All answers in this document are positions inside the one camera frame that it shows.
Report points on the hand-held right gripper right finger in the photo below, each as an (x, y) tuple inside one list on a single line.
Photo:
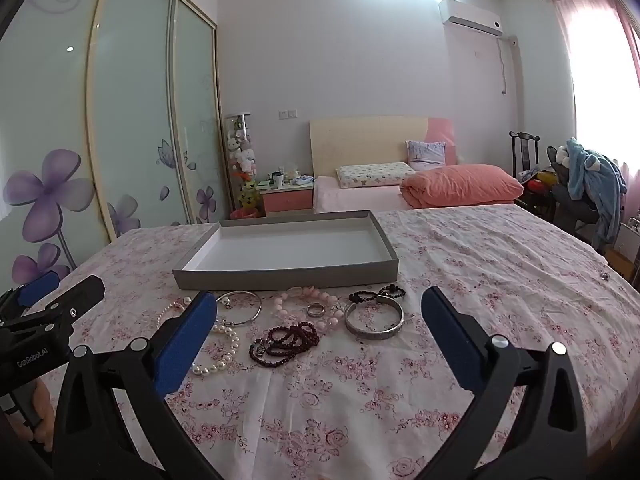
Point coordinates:
[(450, 340)]

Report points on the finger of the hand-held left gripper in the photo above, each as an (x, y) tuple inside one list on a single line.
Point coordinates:
[(37, 286), (80, 292)]

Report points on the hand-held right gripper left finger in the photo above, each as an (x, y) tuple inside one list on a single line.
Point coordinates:
[(187, 345)]

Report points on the thin silver bangle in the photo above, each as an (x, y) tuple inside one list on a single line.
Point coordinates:
[(247, 310)]

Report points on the wide silver bangle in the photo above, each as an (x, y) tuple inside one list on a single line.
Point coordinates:
[(374, 331)]

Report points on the grey cardboard tray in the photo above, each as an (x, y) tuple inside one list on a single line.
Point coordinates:
[(285, 252)]

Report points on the person's left hand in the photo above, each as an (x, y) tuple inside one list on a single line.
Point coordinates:
[(42, 410)]

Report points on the pink floral bedsheet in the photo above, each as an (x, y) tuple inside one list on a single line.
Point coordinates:
[(350, 410)]

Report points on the red waste basket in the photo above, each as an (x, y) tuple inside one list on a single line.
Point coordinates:
[(244, 214)]

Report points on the folded salmon quilt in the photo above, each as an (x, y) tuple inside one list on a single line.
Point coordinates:
[(460, 185)]

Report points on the pink and white nightstand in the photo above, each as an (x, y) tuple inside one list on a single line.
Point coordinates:
[(287, 200)]

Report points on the white patterned pillow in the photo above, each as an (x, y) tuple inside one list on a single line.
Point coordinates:
[(372, 175)]

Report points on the colourful toy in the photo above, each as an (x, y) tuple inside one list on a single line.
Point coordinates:
[(544, 182)]

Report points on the purple print pillow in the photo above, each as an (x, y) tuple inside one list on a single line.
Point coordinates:
[(426, 154)]

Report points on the white mug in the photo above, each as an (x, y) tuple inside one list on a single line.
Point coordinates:
[(278, 180)]

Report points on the glass wardrobe with purple flowers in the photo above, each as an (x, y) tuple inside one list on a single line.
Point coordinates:
[(135, 110)]

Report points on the plush toy display tube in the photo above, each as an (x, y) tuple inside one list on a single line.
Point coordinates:
[(242, 160)]

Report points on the black wooden chair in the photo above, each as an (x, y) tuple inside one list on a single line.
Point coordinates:
[(524, 152)]

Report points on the white side cabinet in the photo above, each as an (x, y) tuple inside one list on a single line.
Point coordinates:
[(627, 242)]

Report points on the blue fleece robe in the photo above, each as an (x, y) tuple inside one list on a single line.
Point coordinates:
[(595, 185)]

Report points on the bed with pink sheet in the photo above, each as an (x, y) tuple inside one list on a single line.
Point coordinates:
[(360, 145)]

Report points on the white air conditioner pipe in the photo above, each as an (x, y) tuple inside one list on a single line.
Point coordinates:
[(506, 67)]

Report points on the white air conditioner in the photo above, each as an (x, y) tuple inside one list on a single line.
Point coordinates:
[(470, 17)]

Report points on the pink curtain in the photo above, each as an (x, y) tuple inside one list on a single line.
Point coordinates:
[(600, 15)]

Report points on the white wall switch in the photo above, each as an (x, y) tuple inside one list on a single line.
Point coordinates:
[(287, 113)]

